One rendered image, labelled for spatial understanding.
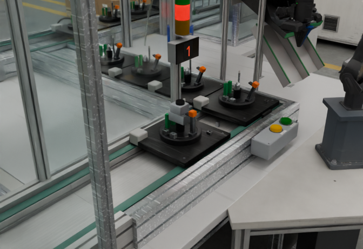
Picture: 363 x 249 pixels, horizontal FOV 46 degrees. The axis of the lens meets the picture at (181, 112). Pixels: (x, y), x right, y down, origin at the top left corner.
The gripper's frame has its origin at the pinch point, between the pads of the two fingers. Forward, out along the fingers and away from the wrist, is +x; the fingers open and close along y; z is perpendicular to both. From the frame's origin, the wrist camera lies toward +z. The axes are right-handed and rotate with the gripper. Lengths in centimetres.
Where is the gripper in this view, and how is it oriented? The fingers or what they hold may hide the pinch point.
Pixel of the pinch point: (300, 36)
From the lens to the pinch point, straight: 151.7
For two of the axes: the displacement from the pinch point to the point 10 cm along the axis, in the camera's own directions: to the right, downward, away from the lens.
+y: -6.5, 3.4, -6.8
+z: -7.6, -2.9, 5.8
